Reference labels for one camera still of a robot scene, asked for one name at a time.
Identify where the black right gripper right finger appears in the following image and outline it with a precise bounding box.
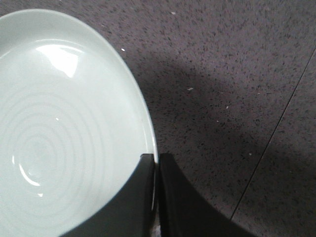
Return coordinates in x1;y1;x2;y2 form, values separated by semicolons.
158;153;254;237

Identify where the light green round plate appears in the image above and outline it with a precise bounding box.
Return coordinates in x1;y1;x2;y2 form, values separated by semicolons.
0;9;158;237

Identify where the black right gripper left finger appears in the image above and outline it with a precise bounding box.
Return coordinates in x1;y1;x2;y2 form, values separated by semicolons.
63;154;155;237

